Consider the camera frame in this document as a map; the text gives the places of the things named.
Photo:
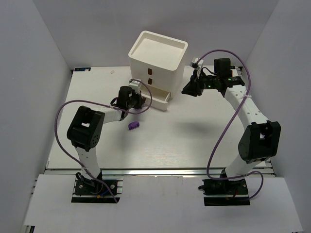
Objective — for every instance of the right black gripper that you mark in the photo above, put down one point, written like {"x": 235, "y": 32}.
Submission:
{"x": 198, "y": 84}

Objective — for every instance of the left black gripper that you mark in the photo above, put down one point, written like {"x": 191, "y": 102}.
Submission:
{"x": 140, "y": 100}

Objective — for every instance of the purple rounded lego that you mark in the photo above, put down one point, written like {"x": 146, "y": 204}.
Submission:
{"x": 133, "y": 125}

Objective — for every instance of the white bottom drawer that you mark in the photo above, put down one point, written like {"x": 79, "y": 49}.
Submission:
{"x": 160, "y": 98}

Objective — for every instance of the white drawer cabinet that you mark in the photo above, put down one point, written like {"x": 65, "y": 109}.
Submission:
{"x": 158, "y": 61}

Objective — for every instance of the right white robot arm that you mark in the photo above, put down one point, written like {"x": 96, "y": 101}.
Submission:
{"x": 260, "y": 139}

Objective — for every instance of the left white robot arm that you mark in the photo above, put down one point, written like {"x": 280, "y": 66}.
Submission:
{"x": 85, "y": 129}

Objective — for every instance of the left blue label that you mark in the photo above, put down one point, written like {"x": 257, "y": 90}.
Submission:
{"x": 82, "y": 69}

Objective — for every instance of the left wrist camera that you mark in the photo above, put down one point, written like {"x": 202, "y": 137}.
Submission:
{"x": 135, "y": 85}

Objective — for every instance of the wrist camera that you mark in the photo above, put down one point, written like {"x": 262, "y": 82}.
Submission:
{"x": 197, "y": 65}
{"x": 135, "y": 85}

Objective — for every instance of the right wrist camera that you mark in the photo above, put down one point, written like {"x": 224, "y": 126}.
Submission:
{"x": 197, "y": 65}

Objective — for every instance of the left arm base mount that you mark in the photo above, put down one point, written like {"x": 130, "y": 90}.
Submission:
{"x": 91, "y": 191}

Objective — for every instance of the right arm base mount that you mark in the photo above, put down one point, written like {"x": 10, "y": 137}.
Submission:
{"x": 225, "y": 192}

